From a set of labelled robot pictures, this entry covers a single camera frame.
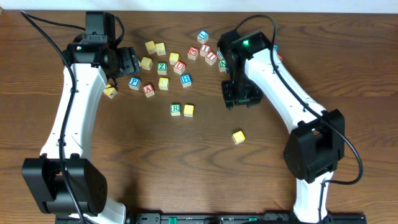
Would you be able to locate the yellow O letter block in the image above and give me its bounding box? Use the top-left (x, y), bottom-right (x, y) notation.
top-left (169, 52), bottom-right (179, 65)

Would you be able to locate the green R letter block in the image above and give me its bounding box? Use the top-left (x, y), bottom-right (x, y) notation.
top-left (170, 104), bottom-right (181, 116)

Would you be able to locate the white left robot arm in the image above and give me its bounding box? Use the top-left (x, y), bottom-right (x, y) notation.
top-left (22, 11), bottom-right (140, 223)

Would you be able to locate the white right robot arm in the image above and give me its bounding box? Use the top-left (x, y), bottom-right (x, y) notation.
top-left (217, 30), bottom-right (345, 223)

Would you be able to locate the blue D block centre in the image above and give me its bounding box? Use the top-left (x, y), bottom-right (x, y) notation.
top-left (217, 50), bottom-right (224, 60)

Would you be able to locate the green N letter block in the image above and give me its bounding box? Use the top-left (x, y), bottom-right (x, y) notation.
top-left (218, 60), bottom-right (227, 73)

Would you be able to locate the red I block lower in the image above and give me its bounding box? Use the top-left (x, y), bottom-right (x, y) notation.
top-left (205, 51), bottom-right (218, 66)

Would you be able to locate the red i block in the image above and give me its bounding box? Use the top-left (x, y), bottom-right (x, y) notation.
top-left (200, 44), bottom-right (211, 57)
top-left (205, 51), bottom-right (218, 66)

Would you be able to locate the red I block upper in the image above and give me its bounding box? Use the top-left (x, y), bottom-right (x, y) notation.
top-left (200, 44), bottom-right (211, 57)

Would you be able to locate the blue L block top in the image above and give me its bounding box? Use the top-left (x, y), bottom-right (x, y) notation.
top-left (197, 30), bottom-right (209, 44)

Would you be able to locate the red E letter block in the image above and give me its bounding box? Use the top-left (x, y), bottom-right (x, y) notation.
top-left (187, 47), bottom-right (199, 60)

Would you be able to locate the yellow block far left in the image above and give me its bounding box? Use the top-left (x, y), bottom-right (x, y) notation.
top-left (103, 84), bottom-right (118, 99)

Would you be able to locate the yellow block beside gripper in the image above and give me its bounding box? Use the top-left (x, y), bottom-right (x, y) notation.
top-left (141, 57), bottom-right (153, 70)

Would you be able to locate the yellow block top left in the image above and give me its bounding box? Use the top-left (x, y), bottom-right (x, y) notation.
top-left (145, 40), bottom-right (156, 54)

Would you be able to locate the blue P letter block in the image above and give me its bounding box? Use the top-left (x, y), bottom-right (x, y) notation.
top-left (128, 77), bottom-right (141, 91)

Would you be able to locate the yellow S letter block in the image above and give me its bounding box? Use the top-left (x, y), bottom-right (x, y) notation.
top-left (155, 42), bottom-right (166, 56)

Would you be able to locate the blue H letter block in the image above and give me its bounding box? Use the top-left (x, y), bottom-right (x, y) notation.
top-left (180, 73), bottom-right (192, 88)

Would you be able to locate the red U letter block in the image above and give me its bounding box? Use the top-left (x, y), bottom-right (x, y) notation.
top-left (174, 61), bottom-right (186, 75)

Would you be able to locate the green Z letter block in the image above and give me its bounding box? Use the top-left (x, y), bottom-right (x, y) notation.
top-left (157, 62), bottom-right (167, 75)

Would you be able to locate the red A letter block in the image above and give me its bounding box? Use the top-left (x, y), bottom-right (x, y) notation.
top-left (142, 83), bottom-right (155, 98)

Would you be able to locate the yellow C letter block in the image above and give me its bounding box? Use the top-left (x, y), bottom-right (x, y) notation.
top-left (159, 77), bottom-right (169, 90)

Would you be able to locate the yellow block far right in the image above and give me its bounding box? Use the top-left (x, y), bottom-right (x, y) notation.
top-left (232, 130), bottom-right (246, 144)

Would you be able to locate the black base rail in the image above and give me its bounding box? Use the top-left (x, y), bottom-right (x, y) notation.
top-left (125, 212), bottom-right (368, 224)

